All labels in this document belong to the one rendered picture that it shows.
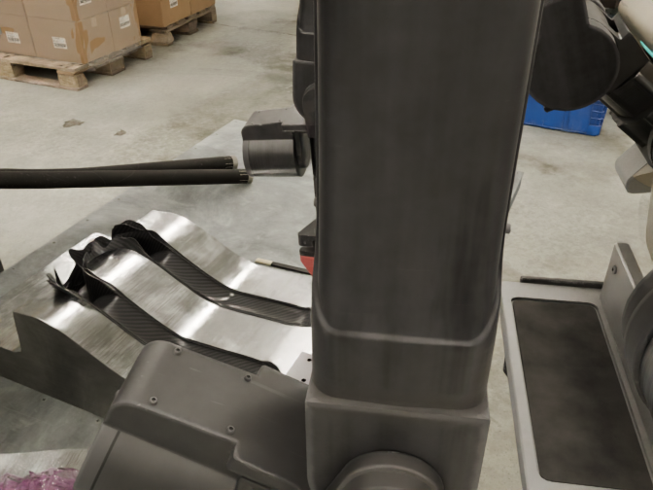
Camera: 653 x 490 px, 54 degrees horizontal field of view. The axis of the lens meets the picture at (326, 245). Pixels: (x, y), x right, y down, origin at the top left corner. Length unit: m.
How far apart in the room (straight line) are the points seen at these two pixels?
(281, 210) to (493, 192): 1.05
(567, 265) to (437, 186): 2.45
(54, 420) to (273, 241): 0.46
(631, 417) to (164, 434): 0.37
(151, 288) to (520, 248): 2.00
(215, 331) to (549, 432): 0.45
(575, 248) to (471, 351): 2.54
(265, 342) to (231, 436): 0.53
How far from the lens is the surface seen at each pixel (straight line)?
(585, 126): 3.78
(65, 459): 0.70
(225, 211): 1.22
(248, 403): 0.27
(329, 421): 0.21
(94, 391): 0.83
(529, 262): 2.59
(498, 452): 1.87
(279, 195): 1.26
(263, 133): 0.69
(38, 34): 4.69
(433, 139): 0.17
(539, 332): 0.59
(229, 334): 0.80
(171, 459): 0.27
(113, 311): 0.82
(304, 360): 0.71
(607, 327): 0.61
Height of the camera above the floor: 1.40
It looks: 33 degrees down
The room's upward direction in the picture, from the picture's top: straight up
